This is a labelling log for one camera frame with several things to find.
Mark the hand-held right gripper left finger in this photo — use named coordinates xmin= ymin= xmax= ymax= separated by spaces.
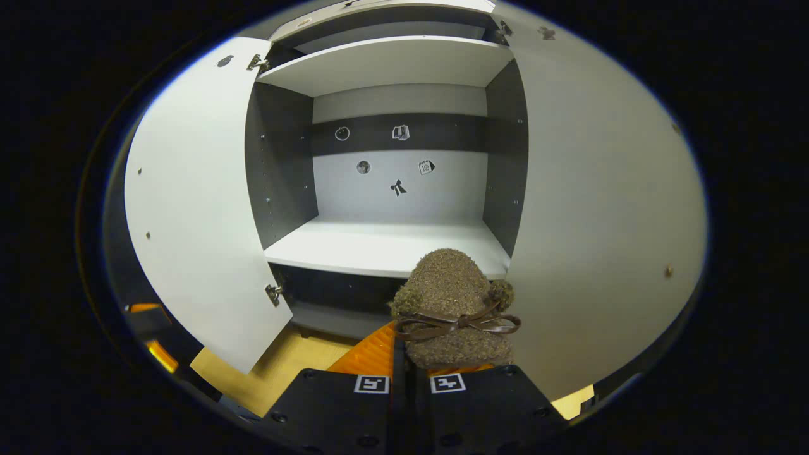
xmin=262 ymin=319 xmax=405 ymax=455

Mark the white grey shoe cabinet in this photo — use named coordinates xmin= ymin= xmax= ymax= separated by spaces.
xmin=243 ymin=0 xmax=530 ymax=342

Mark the brown fuzzy shoe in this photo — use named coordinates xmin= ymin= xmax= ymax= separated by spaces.
xmin=389 ymin=248 xmax=522 ymax=369

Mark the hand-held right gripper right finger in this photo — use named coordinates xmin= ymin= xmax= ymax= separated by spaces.
xmin=404 ymin=363 xmax=569 ymax=455

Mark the white cabinet shelf board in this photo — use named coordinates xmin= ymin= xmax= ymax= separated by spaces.
xmin=256 ymin=35 xmax=516 ymax=97

